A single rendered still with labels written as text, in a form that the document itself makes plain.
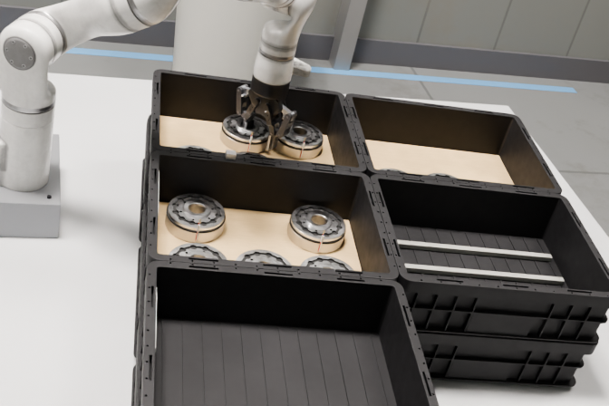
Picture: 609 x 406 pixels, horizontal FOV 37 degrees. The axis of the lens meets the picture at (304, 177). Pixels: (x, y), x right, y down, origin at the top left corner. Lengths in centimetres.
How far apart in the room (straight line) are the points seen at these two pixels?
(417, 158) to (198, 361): 80
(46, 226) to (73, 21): 40
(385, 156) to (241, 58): 160
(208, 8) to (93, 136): 143
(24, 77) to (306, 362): 67
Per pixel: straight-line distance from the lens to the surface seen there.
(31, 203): 173
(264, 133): 188
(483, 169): 204
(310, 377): 141
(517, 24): 450
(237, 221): 167
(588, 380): 182
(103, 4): 151
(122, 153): 203
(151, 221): 147
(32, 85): 162
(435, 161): 200
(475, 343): 161
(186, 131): 189
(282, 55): 174
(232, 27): 342
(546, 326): 165
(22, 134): 168
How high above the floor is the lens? 182
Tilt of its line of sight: 33 degrees down
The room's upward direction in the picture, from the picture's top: 14 degrees clockwise
